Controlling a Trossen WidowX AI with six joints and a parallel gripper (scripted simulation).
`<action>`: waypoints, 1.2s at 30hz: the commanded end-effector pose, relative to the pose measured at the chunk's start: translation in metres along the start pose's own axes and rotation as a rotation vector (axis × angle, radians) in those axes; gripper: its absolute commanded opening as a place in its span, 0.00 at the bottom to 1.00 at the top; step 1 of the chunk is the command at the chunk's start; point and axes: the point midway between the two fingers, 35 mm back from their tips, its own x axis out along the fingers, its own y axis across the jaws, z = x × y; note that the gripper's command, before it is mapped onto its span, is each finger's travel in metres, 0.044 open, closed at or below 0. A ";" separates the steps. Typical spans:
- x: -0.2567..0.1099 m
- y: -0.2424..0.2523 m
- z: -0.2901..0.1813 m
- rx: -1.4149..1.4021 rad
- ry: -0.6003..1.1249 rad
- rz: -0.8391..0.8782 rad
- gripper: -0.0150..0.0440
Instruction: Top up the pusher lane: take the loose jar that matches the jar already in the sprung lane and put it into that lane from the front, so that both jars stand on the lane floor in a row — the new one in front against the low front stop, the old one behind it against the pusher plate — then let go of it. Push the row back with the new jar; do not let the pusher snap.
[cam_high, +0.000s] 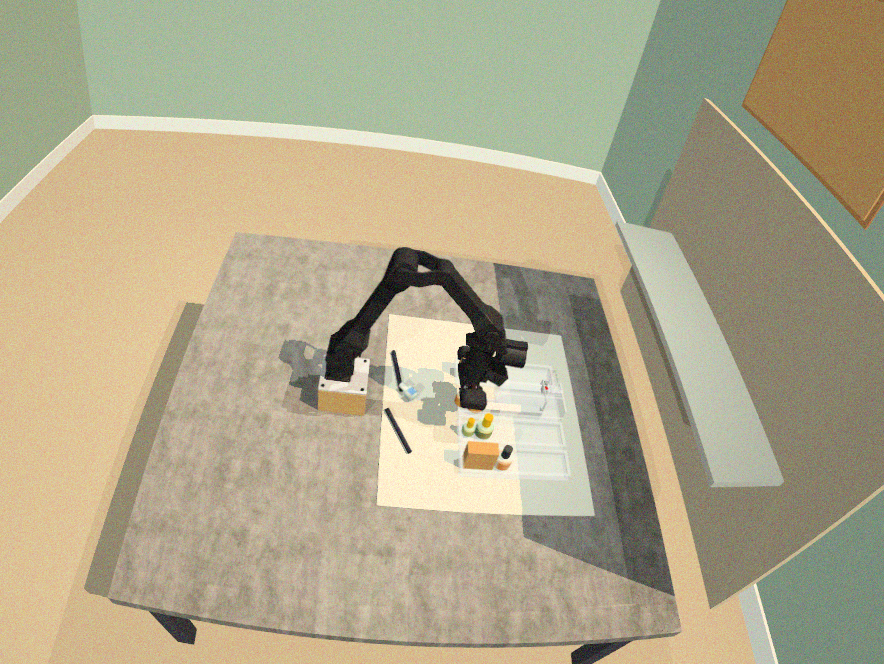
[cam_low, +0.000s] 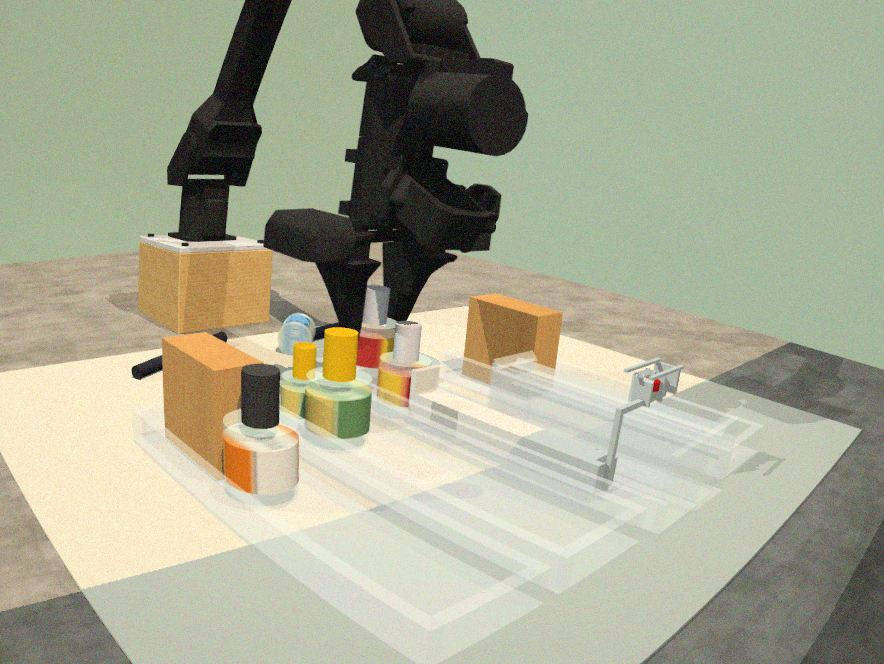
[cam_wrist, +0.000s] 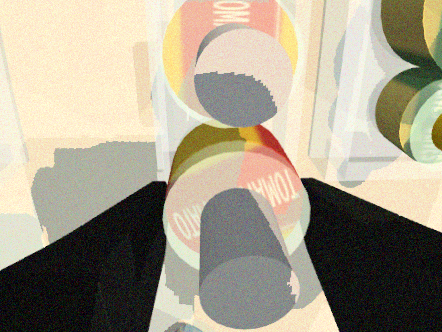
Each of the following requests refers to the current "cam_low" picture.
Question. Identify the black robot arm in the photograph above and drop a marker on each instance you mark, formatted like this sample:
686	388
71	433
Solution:
442	93

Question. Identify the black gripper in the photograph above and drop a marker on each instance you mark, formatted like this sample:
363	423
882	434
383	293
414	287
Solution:
340	245

